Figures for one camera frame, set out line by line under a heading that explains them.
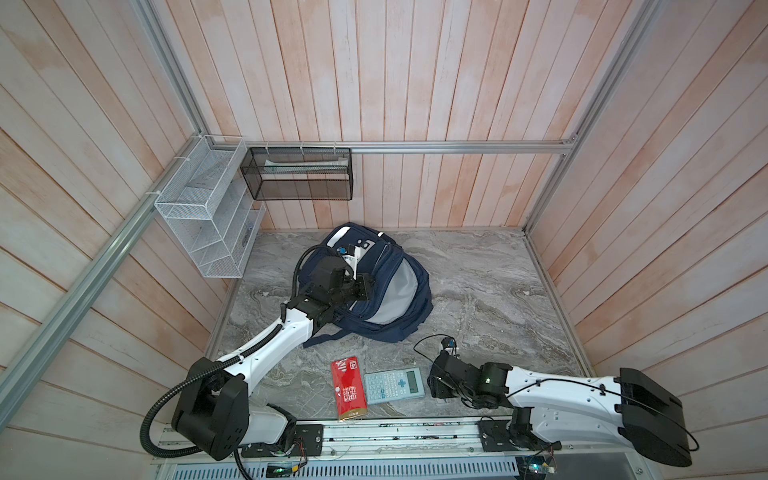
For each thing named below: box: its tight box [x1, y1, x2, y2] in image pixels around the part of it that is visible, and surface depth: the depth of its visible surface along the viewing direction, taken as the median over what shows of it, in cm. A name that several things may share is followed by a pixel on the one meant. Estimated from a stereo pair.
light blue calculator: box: [364, 367, 425, 405], surface depth 82 cm
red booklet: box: [331, 356, 368, 420], surface depth 83 cm
